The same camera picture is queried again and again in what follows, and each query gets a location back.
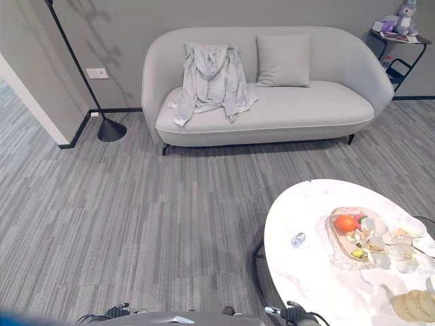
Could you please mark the black clothes rack stand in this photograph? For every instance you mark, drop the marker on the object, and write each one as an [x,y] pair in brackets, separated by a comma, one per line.
[109,130]

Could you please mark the dark printed card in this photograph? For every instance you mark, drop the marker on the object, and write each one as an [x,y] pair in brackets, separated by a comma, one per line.
[396,36]

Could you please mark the clear glass fruit tray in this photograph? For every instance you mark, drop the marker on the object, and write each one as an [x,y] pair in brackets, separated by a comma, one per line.
[343,251]

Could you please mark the purple plush rabbit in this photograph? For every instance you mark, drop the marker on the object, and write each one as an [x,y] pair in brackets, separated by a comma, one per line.
[405,18]

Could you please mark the white marble oval table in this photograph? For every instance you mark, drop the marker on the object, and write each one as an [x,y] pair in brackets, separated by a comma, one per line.
[306,271]

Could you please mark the blurry blue object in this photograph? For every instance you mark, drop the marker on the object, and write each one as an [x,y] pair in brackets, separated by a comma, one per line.
[15,317]

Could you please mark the grey square cushion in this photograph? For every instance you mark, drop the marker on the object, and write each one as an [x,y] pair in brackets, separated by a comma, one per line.
[283,61]

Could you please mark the small clear bottle red cap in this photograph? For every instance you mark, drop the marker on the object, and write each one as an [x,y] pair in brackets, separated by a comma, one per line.
[388,62]

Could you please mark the small yellow toy fruit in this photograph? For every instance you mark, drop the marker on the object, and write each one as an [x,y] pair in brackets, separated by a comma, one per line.
[358,253]

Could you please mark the white baseboard socket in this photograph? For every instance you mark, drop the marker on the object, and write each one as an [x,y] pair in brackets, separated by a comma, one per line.
[94,114]

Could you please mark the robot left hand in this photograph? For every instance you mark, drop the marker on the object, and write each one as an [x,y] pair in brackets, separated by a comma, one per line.
[117,310]

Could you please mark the black metal side table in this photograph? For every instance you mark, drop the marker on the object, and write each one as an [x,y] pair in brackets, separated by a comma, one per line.
[401,66]

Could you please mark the white wall switch plate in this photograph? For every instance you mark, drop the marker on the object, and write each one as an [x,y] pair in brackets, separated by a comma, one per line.
[97,73]

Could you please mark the light grey fabric sofa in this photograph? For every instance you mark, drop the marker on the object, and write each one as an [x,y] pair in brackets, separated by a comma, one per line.
[289,112]

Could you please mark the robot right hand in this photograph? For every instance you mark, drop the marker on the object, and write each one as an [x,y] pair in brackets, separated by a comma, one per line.
[292,314]

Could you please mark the white orchid flower spray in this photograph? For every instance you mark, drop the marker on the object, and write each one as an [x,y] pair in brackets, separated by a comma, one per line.
[397,248]

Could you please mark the orange fruit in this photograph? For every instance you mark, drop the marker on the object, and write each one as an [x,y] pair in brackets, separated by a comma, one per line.
[345,223]

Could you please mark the purple gift box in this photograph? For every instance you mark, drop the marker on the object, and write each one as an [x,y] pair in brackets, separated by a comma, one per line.
[385,25]

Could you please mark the light grey hooded garment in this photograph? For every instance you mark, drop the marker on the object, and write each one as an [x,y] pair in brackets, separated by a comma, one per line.
[210,81]

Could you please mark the pink and green toy fruit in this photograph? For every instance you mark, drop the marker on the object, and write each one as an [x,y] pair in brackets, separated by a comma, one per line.
[359,221]

